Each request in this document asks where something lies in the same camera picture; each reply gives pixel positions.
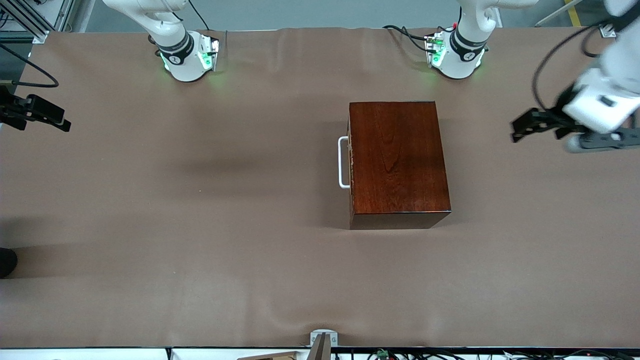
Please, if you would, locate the wooden drawer with white handle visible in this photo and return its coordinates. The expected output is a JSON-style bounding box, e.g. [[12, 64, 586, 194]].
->
[[338, 102, 354, 230]]

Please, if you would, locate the yellow floor tape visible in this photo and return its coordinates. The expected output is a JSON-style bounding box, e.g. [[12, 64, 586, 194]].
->
[[564, 0, 583, 27]]

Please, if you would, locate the thin grey metal bar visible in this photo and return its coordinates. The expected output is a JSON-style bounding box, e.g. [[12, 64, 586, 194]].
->
[[535, 0, 573, 28]]

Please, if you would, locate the dark wooden cabinet box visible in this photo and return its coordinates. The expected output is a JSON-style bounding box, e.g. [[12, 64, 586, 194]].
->
[[348, 101, 452, 231]]

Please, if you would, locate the black rounded object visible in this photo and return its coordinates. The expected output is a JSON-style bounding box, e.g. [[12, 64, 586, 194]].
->
[[0, 247, 19, 279]]

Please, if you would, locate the brown table cover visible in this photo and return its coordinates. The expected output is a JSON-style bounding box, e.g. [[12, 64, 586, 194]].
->
[[0, 27, 640, 349]]

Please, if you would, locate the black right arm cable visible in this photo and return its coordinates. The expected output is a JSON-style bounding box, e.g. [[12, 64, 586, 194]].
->
[[0, 44, 60, 88]]

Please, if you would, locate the slanted aluminium extrusion frame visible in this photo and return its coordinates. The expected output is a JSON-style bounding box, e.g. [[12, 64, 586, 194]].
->
[[0, 0, 51, 45]]

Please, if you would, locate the upright aluminium extrusion post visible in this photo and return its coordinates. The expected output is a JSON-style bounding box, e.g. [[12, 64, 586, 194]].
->
[[52, 0, 77, 32]]

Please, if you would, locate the black left base cable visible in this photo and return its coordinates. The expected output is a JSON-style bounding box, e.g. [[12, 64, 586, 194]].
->
[[382, 24, 432, 53]]

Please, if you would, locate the black base cable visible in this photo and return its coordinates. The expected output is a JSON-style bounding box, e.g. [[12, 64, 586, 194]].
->
[[188, 0, 211, 31], [382, 24, 432, 53]]

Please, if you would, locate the black right base cable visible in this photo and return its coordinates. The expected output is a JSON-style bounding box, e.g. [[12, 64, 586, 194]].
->
[[188, 0, 211, 31]]

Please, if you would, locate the grey metal bracket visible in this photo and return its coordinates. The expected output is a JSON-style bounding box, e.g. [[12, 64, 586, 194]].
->
[[309, 329, 340, 360]]

